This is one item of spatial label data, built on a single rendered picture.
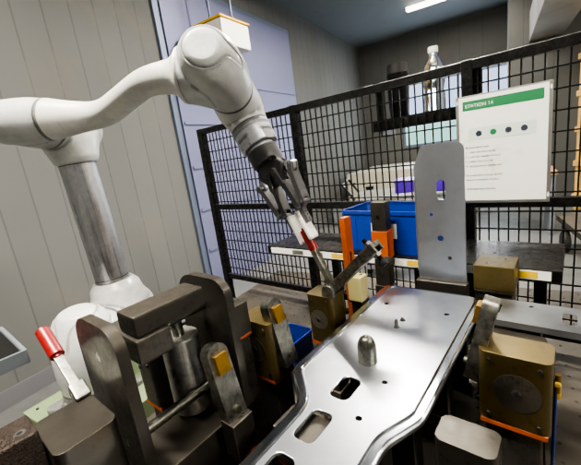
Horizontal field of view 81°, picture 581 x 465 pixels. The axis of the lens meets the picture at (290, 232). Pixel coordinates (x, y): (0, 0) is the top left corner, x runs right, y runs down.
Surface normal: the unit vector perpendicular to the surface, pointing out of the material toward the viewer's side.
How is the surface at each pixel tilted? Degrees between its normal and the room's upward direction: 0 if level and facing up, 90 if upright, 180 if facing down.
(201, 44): 75
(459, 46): 90
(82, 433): 0
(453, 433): 0
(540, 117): 90
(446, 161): 90
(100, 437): 90
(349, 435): 0
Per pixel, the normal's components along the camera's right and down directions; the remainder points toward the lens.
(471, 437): -0.14, -0.97
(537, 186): -0.62, 0.25
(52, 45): 0.85, 0.00
